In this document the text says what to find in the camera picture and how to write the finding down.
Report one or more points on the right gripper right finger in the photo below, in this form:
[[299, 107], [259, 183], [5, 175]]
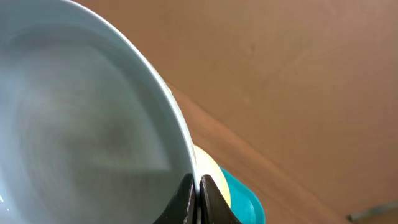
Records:
[[214, 209]]

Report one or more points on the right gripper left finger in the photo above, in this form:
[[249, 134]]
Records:
[[182, 207]]

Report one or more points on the yellow-green plate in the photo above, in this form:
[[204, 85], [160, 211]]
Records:
[[206, 165]]

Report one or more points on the light blue plate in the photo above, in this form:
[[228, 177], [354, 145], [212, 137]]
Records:
[[90, 132]]

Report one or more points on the teal plastic tray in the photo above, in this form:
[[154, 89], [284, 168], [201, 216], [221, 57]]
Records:
[[244, 203]]

